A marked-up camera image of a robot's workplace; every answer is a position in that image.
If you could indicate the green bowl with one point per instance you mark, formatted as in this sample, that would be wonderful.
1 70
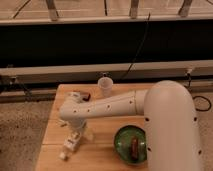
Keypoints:
122 144

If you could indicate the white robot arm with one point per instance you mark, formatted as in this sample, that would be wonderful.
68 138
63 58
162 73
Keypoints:
171 122

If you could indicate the dark brown rectangular block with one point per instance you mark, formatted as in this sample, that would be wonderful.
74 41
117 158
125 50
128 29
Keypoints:
85 96

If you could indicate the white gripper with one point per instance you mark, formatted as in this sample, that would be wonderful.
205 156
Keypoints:
80 127

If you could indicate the white plastic bottle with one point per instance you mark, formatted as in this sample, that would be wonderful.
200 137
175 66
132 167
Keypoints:
70 145

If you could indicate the brown sausage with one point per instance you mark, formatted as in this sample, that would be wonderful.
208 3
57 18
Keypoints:
134 148

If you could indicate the translucent plastic cup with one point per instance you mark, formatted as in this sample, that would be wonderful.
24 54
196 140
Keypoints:
105 85

